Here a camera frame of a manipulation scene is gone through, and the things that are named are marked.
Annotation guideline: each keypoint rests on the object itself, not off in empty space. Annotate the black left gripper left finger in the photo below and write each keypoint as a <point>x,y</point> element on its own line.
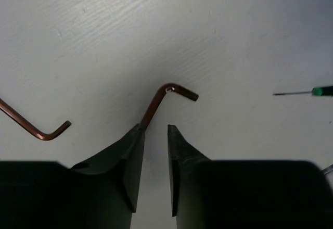
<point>99,192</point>

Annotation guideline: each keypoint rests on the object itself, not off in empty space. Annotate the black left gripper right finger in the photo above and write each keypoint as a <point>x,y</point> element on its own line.
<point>209,193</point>

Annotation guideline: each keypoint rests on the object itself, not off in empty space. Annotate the thick large hex key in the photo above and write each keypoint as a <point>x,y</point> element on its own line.
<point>158,98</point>

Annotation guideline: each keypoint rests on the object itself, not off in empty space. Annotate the thin small hex key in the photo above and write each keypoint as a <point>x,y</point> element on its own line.
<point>29,127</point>

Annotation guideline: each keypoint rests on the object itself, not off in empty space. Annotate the slim green precision screwdriver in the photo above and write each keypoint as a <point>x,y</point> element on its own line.
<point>316,91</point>

